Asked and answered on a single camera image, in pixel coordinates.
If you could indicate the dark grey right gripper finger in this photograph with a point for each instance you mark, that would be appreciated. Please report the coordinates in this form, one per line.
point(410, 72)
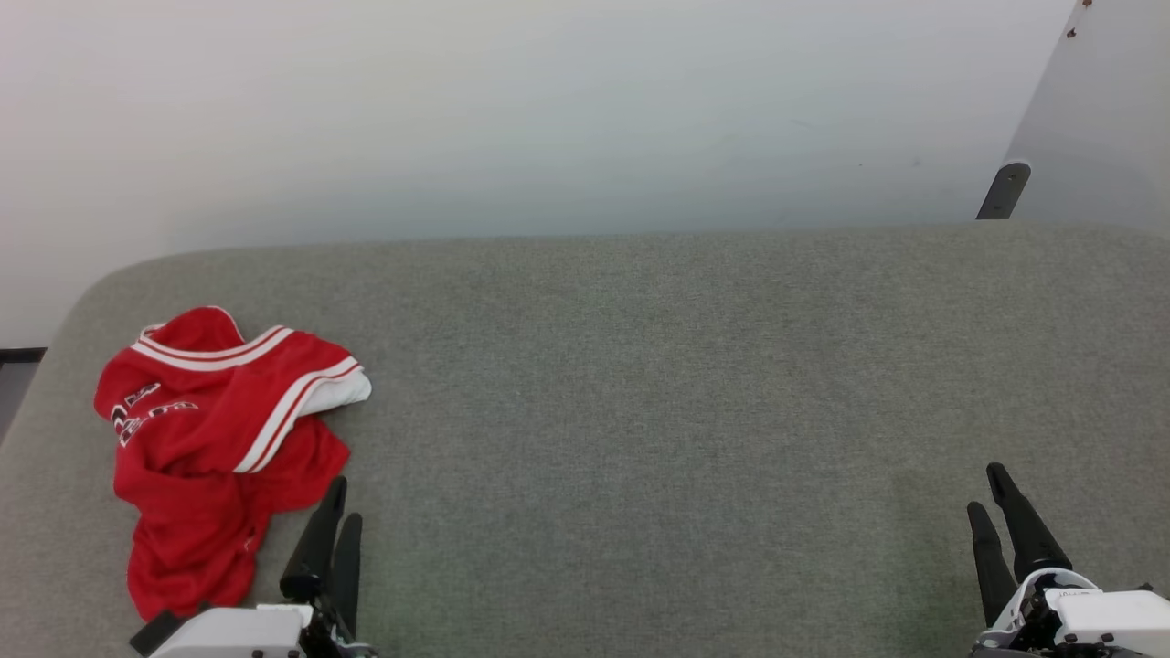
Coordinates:
point(991, 567)
point(1028, 535)

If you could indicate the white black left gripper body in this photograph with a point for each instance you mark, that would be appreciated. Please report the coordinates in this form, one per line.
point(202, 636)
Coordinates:
point(238, 632)

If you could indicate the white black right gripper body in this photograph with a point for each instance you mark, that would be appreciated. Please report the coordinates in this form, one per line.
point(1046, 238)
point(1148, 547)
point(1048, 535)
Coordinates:
point(1106, 621)

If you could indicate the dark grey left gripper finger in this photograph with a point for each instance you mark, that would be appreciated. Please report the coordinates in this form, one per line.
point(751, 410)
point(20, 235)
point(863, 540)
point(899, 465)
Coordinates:
point(348, 576)
point(315, 548)

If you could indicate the red basketball jersey white trim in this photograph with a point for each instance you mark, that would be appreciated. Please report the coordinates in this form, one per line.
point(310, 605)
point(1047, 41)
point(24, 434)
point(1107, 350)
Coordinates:
point(201, 429)

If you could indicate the grey fabric sofa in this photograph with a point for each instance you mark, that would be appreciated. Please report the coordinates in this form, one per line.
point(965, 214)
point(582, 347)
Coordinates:
point(640, 411)

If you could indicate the dark baseboard strip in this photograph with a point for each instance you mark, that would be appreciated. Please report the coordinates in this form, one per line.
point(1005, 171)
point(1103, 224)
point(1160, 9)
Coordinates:
point(20, 355)

